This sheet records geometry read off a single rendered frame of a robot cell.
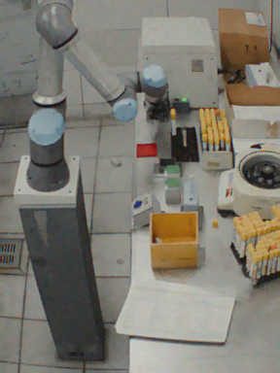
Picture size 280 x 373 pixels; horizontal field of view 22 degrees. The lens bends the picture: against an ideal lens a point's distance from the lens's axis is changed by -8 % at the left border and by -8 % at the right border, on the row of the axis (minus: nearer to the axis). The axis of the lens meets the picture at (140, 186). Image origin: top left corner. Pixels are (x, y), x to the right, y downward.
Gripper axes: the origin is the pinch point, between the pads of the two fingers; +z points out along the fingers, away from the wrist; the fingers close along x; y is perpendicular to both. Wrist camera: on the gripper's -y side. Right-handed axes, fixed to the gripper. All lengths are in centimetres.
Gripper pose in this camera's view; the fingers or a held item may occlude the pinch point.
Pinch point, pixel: (157, 115)
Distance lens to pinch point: 264.2
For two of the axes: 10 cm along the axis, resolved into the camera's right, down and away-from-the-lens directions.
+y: 0.2, 9.3, -3.7
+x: 10.0, -0.4, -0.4
